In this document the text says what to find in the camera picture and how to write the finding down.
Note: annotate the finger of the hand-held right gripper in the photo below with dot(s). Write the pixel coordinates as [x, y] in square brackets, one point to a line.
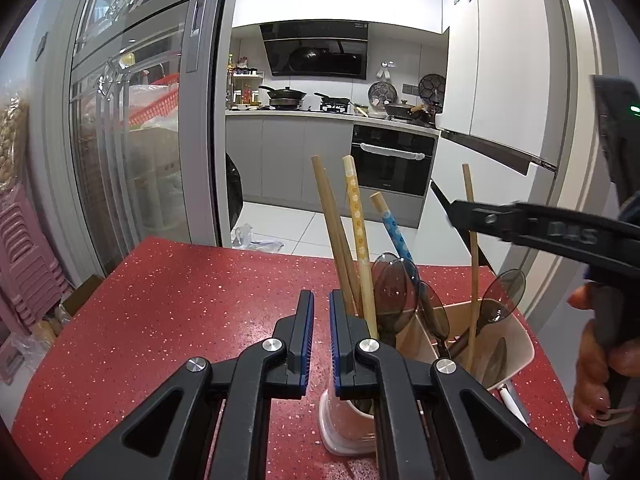
[525, 225]

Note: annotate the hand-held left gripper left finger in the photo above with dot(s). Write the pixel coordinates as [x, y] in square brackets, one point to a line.
[307, 340]

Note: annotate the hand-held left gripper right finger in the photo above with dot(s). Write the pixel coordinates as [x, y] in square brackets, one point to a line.
[336, 345]

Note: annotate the beige cutlery holder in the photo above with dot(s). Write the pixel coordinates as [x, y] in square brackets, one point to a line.
[517, 345]

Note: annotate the blue patterned chopstick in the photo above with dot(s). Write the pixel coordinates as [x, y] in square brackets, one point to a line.
[395, 230]

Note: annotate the person's right hand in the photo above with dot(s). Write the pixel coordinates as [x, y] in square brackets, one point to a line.
[590, 365]

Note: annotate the white plastic bags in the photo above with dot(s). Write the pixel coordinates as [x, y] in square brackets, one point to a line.
[250, 237]

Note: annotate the white refrigerator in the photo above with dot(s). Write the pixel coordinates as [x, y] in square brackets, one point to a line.
[500, 60]

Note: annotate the black built-in oven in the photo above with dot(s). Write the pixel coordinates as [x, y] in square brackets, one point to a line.
[390, 170]

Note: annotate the black garbage bag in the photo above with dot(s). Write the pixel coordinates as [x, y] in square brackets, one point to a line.
[234, 195]

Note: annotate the round black rack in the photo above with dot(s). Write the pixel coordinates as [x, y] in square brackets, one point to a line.
[431, 87]

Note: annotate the dark cooking pot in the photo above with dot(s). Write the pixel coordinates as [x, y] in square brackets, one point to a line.
[400, 109]

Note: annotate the grey lower cabinets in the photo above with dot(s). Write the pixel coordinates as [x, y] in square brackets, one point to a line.
[285, 160]

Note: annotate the round grey rack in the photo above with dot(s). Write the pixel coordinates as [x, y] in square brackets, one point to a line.
[381, 92]

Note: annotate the small brown box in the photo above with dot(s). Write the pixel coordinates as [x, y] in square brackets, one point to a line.
[82, 295]

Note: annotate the black frying pan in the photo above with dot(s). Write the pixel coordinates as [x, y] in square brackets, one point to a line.
[332, 99]

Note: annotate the large cardboard box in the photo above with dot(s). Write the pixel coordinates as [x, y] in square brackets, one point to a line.
[155, 150]

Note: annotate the black wok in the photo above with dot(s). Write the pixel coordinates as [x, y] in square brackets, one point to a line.
[287, 95]

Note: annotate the spice rack with bottles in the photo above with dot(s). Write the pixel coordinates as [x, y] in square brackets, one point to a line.
[245, 92]

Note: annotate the clear bag of food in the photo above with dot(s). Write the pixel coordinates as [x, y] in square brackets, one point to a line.
[37, 335]

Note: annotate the black range hood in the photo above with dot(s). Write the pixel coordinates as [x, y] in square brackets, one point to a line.
[315, 55]

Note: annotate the red plastic basket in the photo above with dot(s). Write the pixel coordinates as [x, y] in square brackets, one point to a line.
[160, 102]

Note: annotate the stack of pink stools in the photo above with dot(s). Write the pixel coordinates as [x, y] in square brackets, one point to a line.
[25, 260]

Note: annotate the sliding glass door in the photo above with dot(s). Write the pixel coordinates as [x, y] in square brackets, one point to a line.
[150, 85]

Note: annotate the bag of nuts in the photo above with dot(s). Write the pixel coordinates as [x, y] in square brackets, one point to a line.
[12, 145]

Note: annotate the wall socket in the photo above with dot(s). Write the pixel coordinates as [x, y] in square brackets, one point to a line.
[409, 90]

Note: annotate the white wall hooks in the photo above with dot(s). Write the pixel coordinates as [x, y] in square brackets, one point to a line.
[387, 70]

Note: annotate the grey light switch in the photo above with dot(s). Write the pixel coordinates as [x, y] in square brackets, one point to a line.
[42, 44]

